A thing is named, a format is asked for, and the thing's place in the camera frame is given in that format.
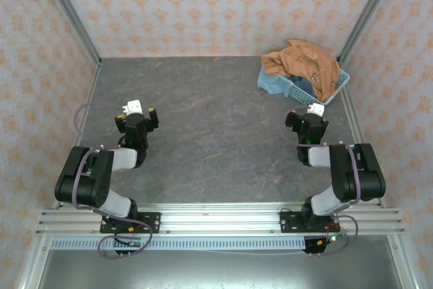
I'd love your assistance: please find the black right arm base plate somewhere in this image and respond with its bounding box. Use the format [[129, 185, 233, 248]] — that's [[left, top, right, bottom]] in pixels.
[[279, 208, 341, 234]]

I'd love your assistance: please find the light blue plastic basket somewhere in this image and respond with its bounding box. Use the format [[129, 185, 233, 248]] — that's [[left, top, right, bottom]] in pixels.
[[257, 65, 351, 106]]

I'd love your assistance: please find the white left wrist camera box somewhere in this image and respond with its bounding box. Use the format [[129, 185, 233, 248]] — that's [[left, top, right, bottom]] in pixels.
[[122, 99, 145, 116]]

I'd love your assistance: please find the aluminium frame post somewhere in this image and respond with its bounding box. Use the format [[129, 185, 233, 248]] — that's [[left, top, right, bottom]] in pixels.
[[337, 0, 404, 64], [36, 0, 103, 67]]

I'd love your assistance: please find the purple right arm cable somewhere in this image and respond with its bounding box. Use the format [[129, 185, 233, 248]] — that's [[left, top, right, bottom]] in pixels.
[[281, 106, 360, 257]]

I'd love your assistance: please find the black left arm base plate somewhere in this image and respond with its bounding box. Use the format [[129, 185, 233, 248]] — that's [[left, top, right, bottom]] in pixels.
[[99, 211, 162, 234]]

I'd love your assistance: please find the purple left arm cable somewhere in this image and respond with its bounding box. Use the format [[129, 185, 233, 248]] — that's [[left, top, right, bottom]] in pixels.
[[72, 101, 154, 260]]

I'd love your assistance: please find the aluminium table side rail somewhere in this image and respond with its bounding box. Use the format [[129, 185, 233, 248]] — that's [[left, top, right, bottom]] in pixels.
[[339, 61, 387, 208], [53, 61, 103, 209]]

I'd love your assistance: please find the white slotted cable duct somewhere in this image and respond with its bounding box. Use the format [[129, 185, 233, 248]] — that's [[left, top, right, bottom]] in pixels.
[[49, 237, 308, 251]]

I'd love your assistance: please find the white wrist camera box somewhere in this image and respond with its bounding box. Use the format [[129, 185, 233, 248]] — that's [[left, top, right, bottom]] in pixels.
[[306, 102, 326, 117], [122, 99, 145, 116]]

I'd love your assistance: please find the light blue t-shirt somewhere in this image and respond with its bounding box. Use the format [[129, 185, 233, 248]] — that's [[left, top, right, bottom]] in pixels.
[[257, 67, 292, 96]]

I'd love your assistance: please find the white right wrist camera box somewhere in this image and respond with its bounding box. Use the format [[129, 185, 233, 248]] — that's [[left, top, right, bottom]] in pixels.
[[306, 102, 326, 117]]

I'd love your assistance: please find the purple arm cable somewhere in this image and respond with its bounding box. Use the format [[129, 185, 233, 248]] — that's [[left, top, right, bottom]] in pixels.
[[281, 106, 360, 257], [72, 101, 154, 260]]

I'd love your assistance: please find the dark blue t-shirt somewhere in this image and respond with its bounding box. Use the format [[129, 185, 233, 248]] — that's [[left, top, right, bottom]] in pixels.
[[289, 74, 314, 91]]

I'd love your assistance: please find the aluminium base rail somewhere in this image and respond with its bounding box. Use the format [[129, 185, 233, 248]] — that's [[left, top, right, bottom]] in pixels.
[[35, 202, 407, 236]]

